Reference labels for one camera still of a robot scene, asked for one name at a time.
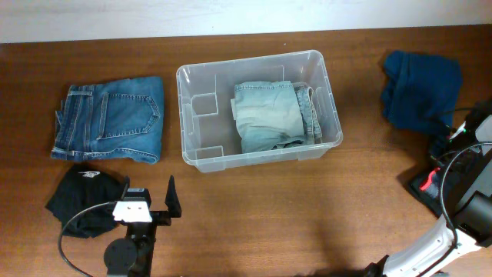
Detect black garment with red band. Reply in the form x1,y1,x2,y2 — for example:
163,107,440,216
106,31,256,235
405,167,463,218

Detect light wash jeans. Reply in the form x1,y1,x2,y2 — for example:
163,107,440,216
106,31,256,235
231,81,323,153

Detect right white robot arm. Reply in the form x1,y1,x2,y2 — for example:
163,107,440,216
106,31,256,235
362,100,491,277

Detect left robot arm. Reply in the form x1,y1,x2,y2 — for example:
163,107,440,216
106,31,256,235
104,176,182,277

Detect folded dark blue shirt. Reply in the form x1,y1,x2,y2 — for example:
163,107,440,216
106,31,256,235
381,51,463,136

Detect clear plastic storage bin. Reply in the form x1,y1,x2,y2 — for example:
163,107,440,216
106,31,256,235
176,50,343,173

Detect black shirt with white logo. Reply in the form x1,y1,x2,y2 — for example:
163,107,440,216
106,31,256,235
45,164,125,239

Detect folded blue denim jeans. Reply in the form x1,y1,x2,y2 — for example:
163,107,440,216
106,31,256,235
51,76,165,164

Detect left black camera cable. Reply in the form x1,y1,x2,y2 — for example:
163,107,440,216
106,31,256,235
57,201,117,277

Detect black camera cable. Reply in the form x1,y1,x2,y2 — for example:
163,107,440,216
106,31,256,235
422,107,492,277
57,201,117,277

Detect right black camera cable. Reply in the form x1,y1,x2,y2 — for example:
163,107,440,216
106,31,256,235
422,107,492,277

